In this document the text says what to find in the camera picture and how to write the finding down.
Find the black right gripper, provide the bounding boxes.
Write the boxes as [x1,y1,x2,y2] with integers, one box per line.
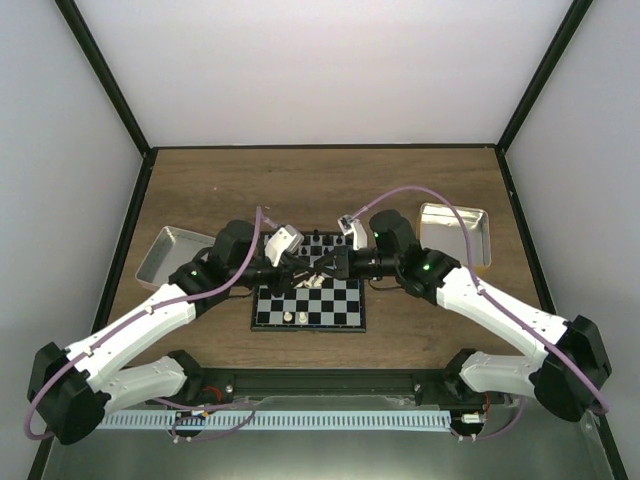
[315,244,401,280]

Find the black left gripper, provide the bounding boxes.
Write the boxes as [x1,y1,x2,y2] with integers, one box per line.
[230,254,316,299]

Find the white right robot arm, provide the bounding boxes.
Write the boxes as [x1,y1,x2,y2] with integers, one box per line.
[312,210,611,422]

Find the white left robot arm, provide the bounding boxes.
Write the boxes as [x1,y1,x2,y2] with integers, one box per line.
[24,220,310,445]

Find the pile of white chess pieces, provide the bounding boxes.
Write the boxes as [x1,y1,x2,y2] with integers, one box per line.
[293,273,326,289]

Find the row of black chess pieces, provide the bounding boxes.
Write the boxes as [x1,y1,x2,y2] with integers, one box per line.
[279,225,352,265]

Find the black white chess board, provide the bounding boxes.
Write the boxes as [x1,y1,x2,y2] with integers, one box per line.
[249,230,367,333]

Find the gold metal tin box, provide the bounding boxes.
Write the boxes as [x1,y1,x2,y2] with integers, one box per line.
[417,203,492,273]

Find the pink metal tin box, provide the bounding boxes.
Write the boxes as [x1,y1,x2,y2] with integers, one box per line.
[135,226,215,291]

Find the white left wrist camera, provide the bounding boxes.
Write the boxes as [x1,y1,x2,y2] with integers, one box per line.
[265,225,304,267]

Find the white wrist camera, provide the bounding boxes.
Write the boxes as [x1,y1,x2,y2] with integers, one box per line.
[337,215,368,250]
[265,225,304,267]

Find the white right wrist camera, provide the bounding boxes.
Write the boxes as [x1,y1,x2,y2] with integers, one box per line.
[337,215,368,250]

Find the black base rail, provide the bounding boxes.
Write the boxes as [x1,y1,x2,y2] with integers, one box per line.
[64,367,591,406]

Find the black enclosure frame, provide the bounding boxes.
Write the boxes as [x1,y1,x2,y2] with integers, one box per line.
[27,0,629,480]

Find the light blue cable duct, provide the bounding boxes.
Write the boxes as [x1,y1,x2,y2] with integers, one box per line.
[98,410,451,433]

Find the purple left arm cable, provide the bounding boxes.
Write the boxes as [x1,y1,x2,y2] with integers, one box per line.
[23,205,281,441]

